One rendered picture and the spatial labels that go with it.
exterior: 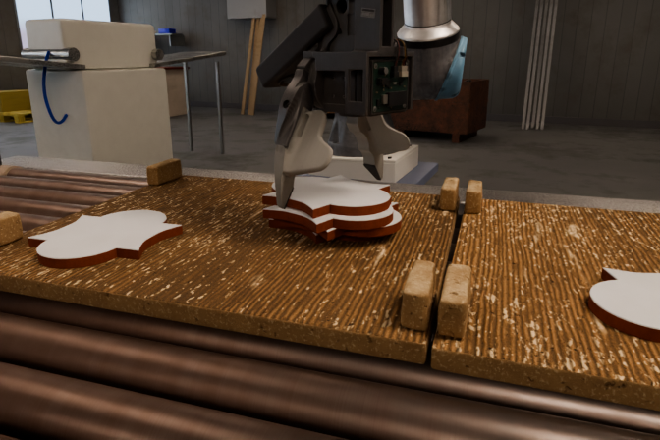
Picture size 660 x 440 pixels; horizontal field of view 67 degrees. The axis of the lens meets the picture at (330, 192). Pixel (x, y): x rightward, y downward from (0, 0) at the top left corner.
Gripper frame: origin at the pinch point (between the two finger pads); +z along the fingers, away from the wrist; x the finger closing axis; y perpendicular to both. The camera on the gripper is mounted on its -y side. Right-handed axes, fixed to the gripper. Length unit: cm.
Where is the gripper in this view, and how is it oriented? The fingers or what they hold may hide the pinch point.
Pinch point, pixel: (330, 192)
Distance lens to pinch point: 51.1
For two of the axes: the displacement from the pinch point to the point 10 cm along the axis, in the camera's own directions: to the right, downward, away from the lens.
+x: 6.7, -2.0, 7.2
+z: 0.0, 9.6, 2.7
